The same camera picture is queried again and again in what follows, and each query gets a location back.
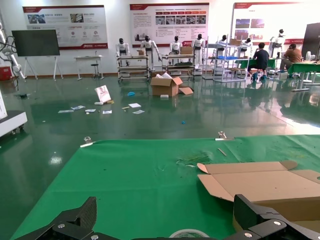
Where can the blue shoe cover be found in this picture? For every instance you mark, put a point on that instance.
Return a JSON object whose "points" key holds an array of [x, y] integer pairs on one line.
{"points": [[131, 94]]}

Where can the flat cardboard piece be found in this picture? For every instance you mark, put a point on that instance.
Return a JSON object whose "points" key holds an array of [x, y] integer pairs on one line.
{"points": [[186, 90]]}

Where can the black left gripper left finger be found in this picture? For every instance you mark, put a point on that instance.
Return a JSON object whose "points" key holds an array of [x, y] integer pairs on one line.
{"points": [[87, 212]]}

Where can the thin wooden stick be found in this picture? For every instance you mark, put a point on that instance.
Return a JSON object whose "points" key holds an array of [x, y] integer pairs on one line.
{"points": [[222, 151]]}

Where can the small cardboard box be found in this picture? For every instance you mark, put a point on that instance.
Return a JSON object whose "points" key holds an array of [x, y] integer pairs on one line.
{"points": [[235, 41], [140, 52]]}

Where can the white desk fan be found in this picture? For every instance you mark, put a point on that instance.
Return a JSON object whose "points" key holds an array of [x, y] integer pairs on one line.
{"points": [[310, 55]]}

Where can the red-framed wall poster with photos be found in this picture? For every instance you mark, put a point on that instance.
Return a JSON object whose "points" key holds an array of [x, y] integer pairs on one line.
{"points": [[65, 27]]}

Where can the grey metal shelf frame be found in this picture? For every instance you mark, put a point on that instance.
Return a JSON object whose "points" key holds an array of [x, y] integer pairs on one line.
{"points": [[212, 45]]}

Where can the red-framed wall poster, washed out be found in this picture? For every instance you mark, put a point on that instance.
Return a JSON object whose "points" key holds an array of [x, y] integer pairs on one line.
{"points": [[250, 25]]}

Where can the small yellow strip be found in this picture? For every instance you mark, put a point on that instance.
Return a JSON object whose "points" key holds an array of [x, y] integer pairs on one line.
{"points": [[125, 107]]}

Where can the red box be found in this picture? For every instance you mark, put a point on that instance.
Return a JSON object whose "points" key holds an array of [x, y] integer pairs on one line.
{"points": [[5, 73]]}

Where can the small tan pad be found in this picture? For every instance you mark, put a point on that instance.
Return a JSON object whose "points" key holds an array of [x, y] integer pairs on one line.
{"points": [[110, 101]]}

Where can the person in brown shirt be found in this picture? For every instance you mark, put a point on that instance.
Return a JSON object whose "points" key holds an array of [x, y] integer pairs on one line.
{"points": [[293, 56]]}

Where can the white paper leaflet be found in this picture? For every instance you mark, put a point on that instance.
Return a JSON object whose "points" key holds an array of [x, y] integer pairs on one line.
{"points": [[107, 112], [135, 105], [66, 111], [138, 111], [90, 110], [78, 107]]}

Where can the medium cardboard box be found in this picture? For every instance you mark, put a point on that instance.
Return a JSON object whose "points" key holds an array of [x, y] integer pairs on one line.
{"points": [[186, 50]]}

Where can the silver binder clip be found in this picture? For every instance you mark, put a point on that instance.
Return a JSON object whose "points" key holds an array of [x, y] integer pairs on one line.
{"points": [[86, 144], [222, 135]]}

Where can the open cardboard box with hole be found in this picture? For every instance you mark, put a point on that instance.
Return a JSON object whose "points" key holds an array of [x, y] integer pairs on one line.
{"points": [[262, 182]]}

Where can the clear tape roll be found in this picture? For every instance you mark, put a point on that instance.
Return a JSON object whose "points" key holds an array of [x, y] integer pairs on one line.
{"points": [[190, 230]]}

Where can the person in black shirt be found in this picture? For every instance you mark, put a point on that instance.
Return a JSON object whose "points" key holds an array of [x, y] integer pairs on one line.
{"points": [[261, 57]]}

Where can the black screen on white stand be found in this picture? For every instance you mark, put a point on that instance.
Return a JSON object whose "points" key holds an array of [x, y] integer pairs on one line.
{"points": [[35, 42]]}

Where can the black round stool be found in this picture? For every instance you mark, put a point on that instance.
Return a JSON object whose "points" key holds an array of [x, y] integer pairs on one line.
{"points": [[94, 65]]}

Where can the red-framed wall poster with flowchart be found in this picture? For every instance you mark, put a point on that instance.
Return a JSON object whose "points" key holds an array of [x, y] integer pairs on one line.
{"points": [[170, 17]]}

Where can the white machine base on wheels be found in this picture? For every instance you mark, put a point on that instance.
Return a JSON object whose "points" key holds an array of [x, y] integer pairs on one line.
{"points": [[12, 120]]}

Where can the torn clear plastic scrap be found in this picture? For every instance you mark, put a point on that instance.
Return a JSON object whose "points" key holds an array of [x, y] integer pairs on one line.
{"points": [[193, 157]]}

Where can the white industrial robot arm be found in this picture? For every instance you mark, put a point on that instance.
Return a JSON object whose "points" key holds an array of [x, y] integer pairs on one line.
{"points": [[15, 65]]}

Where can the green covered work table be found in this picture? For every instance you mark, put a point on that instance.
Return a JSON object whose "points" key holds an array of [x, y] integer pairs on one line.
{"points": [[303, 67]]}

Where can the white tube rack cart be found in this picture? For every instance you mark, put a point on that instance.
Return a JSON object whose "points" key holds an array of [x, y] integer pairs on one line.
{"points": [[178, 56], [132, 57]]}

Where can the white foam block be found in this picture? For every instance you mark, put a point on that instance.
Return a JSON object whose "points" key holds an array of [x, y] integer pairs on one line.
{"points": [[99, 103], [164, 96]]}

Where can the small black floor object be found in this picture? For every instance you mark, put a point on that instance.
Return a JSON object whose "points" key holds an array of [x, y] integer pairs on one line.
{"points": [[22, 95]]}

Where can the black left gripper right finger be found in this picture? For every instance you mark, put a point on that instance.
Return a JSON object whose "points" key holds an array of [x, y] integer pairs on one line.
{"points": [[247, 212]]}

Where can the small white table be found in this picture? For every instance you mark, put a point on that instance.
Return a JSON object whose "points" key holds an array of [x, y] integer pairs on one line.
{"points": [[87, 57]]}

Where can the blue plastic tray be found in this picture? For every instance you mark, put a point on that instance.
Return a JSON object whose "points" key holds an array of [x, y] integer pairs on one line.
{"points": [[226, 57]]}

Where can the green table cloth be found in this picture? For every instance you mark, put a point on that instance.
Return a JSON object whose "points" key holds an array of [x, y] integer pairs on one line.
{"points": [[137, 187]]}

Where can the large black panel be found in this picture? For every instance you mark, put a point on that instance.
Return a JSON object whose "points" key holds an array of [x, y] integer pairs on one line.
{"points": [[311, 40]]}

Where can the large open cardboard carton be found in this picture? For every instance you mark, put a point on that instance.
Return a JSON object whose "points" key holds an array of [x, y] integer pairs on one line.
{"points": [[162, 90]]}

